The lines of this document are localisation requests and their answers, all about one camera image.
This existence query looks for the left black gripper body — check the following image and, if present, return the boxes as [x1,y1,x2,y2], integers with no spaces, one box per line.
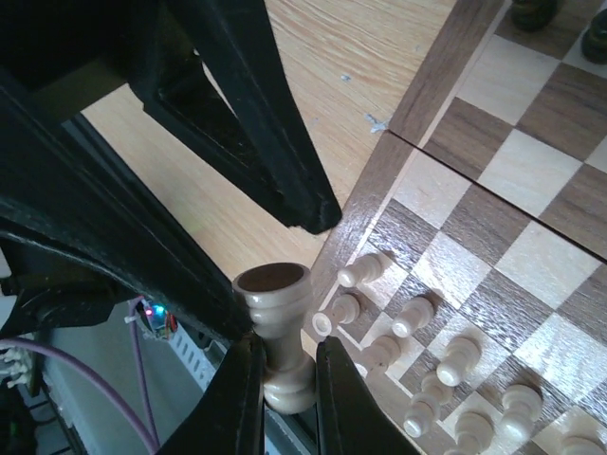
[1,1,251,340]

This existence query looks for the white chess rook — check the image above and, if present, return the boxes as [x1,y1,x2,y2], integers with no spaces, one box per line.
[232,263,316,415]

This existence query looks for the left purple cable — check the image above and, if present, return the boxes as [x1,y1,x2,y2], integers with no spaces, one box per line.
[0,296,160,449]

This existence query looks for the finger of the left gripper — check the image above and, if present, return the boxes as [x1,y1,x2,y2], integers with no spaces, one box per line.
[141,1,341,233]

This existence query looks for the wooden chess board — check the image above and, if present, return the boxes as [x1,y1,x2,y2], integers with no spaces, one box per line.
[305,1,606,454]

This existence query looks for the dark chess rook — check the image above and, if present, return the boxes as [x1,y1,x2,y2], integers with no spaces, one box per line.
[509,0,559,32]

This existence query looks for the slotted grey cable duct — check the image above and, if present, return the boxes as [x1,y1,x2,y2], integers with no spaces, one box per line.
[168,325,227,391]

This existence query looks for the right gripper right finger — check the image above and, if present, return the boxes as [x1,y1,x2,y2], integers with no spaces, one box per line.
[316,337,417,454]

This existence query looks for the dark chess pawn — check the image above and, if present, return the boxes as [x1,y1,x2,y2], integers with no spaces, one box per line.
[581,9,607,64]

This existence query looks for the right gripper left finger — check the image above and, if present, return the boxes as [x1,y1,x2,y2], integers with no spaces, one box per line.
[158,332,265,455]

